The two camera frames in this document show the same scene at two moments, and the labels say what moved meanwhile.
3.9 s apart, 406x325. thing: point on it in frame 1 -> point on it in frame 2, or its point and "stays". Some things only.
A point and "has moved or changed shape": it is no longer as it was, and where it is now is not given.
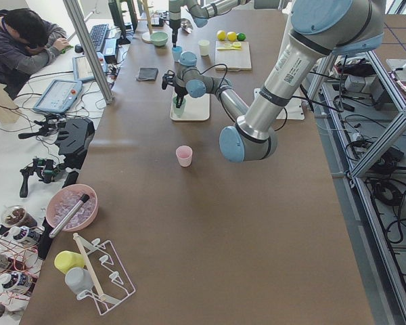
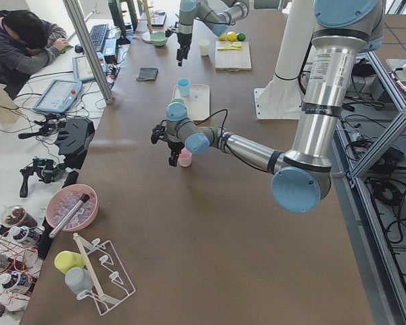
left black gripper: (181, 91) -> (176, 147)
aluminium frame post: (86, 48) stays
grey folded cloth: (147, 74) stays
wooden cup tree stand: (146, 36) stays
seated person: (19, 44) stays
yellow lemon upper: (231, 36) stays
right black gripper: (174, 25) -> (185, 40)
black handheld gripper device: (45, 170) stays
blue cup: (176, 52) has moved or changed shape
